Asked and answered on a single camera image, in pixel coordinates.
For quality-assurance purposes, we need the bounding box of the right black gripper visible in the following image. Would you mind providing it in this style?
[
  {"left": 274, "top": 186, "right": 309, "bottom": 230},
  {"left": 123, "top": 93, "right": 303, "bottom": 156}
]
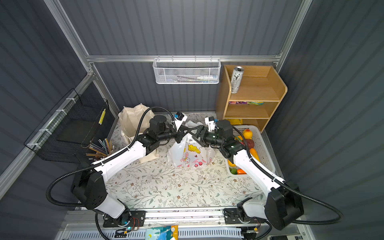
[{"left": 188, "top": 125, "right": 224, "bottom": 148}]

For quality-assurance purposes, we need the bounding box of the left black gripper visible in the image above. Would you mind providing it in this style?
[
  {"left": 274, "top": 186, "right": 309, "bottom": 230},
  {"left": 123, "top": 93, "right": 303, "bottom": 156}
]
[{"left": 157, "top": 125, "right": 191, "bottom": 144}]

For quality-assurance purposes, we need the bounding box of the white plastic grocery bag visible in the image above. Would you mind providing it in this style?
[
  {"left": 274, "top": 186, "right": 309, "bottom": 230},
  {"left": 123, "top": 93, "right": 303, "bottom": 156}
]
[{"left": 167, "top": 133, "right": 216, "bottom": 168}]

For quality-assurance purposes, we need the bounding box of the cream canvas tote bag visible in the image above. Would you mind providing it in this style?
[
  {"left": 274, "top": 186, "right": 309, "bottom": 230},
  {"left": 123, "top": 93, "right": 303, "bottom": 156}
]
[{"left": 118, "top": 104, "right": 160, "bottom": 164}]

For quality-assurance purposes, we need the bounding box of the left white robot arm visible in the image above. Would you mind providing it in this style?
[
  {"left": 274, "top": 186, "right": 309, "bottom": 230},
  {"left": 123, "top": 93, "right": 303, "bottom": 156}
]
[{"left": 46, "top": 112, "right": 187, "bottom": 219}]

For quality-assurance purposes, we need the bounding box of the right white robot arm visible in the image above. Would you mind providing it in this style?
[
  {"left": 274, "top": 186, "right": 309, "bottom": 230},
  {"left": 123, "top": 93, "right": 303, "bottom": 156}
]
[{"left": 184, "top": 120, "right": 344, "bottom": 230}]

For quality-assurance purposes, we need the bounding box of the yellow snack packet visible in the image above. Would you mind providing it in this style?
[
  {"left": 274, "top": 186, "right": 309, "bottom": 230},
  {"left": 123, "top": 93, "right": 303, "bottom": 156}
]
[{"left": 228, "top": 119, "right": 243, "bottom": 126}]

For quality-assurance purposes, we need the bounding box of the yellow bell pepper toy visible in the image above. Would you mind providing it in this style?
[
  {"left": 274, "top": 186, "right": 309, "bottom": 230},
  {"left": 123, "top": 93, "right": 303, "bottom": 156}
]
[{"left": 228, "top": 160, "right": 236, "bottom": 168}]

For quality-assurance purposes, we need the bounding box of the yellow peach toy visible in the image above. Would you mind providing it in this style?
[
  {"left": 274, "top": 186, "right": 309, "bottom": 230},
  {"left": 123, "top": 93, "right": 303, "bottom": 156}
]
[{"left": 243, "top": 129, "right": 253, "bottom": 140}]

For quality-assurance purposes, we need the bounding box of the dark red plum toy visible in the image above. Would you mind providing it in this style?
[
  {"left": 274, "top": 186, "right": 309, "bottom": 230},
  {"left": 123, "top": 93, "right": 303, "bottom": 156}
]
[{"left": 246, "top": 139, "right": 255, "bottom": 149}]

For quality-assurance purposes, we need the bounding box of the orange carrot toy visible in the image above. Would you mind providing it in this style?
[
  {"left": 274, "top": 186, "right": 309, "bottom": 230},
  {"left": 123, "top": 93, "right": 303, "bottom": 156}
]
[{"left": 237, "top": 169, "right": 247, "bottom": 175}]

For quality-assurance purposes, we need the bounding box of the yellow long pepper toy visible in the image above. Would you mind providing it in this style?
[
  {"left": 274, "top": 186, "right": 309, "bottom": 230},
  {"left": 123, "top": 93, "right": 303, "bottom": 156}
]
[{"left": 250, "top": 148, "right": 260, "bottom": 162}]

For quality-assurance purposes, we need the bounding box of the floral table mat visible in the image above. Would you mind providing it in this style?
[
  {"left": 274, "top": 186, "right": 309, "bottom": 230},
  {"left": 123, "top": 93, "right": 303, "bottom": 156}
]
[{"left": 80, "top": 112, "right": 283, "bottom": 210}]

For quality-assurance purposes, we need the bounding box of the left silver drink can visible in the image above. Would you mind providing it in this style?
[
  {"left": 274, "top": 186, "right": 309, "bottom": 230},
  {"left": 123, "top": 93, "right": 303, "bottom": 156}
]
[{"left": 231, "top": 66, "right": 244, "bottom": 94}]

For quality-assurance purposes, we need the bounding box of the white plastic fruit basket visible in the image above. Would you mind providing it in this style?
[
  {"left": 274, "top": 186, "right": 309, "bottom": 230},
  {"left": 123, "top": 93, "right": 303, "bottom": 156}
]
[{"left": 225, "top": 125, "right": 276, "bottom": 178}]

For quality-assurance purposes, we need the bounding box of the wooden shelf unit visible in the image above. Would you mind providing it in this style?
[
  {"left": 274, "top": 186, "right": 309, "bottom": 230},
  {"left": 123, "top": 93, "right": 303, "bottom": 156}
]
[{"left": 216, "top": 65, "right": 288, "bottom": 132}]

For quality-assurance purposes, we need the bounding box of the cup of coloured pencils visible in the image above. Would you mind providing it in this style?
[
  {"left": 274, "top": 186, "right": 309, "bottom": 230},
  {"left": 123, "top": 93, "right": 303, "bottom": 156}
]
[{"left": 86, "top": 139, "right": 115, "bottom": 161}]

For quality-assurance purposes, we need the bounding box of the teal printed booklet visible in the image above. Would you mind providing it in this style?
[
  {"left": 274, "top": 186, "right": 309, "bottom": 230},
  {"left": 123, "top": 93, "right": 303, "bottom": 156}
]
[{"left": 145, "top": 226, "right": 179, "bottom": 240}]

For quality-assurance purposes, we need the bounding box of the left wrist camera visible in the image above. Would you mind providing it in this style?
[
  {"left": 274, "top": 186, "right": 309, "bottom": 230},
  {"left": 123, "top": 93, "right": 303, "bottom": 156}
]
[{"left": 173, "top": 112, "right": 188, "bottom": 131}]

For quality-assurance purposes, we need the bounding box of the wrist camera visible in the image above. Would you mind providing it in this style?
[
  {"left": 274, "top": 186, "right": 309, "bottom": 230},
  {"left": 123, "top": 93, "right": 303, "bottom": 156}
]
[
  {"left": 173, "top": 112, "right": 188, "bottom": 131},
  {"left": 205, "top": 117, "right": 216, "bottom": 133}
]

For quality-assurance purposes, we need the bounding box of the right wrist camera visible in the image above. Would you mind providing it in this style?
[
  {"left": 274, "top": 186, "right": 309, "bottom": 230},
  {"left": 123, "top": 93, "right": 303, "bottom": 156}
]
[{"left": 205, "top": 117, "right": 216, "bottom": 133}]

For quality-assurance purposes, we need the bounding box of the white wire wall basket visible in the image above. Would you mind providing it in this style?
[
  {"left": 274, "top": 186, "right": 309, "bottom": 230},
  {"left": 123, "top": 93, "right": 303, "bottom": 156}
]
[{"left": 153, "top": 58, "right": 222, "bottom": 85}]

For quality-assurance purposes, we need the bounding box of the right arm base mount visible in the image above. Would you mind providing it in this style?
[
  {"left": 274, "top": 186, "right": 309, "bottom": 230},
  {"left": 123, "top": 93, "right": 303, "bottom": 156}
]
[{"left": 222, "top": 208, "right": 259, "bottom": 225}]

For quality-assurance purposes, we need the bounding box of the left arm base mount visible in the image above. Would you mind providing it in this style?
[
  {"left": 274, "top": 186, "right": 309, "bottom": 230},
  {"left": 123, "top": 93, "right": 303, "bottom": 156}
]
[{"left": 103, "top": 211, "right": 147, "bottom": 229}]

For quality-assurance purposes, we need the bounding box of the black wire wall basket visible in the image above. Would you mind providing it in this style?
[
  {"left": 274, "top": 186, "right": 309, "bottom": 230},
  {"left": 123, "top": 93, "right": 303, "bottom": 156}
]
[{"left": 24, "top": 91, "right": 115, "bottom": 164}]

